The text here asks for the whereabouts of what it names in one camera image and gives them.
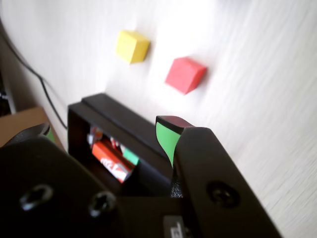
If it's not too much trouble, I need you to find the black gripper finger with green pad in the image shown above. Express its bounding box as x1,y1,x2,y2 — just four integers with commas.
156,115,283,238
0,122,120,238

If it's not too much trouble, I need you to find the red cube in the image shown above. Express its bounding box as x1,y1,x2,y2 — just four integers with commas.
164,56,207,96

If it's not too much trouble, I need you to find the yellow cube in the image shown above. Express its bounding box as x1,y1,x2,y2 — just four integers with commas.
115,30,151,64

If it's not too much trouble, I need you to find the black cardboard box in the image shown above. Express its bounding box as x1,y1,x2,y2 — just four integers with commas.
68,102,184,198

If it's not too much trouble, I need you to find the large brown cardboard box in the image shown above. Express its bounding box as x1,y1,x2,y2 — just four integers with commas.
0,107,66,150

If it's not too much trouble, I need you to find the orange white matchbox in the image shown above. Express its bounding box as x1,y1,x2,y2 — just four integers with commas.
91,138,136,184

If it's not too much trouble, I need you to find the thick black long cable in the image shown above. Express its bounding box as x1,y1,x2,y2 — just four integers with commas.
0,22,68,130

